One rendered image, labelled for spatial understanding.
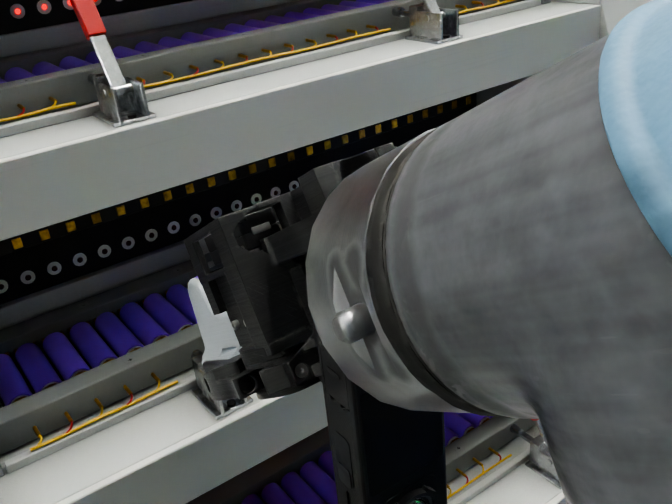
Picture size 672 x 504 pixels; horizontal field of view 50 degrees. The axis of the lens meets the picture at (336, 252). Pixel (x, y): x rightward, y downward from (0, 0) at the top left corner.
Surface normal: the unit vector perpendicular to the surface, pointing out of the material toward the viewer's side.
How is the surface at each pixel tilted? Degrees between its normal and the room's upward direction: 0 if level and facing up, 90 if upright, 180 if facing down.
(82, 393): 111
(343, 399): 90
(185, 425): 21
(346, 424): 90
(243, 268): 81
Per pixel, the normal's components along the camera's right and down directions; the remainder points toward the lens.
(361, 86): 0.58, 0.33
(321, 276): -0.89, 0.03
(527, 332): -0.82, 0.37
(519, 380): -0.75, 0.61
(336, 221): -0.88, -0.26
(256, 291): 0.46, -0.16
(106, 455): -0.09, -0.89
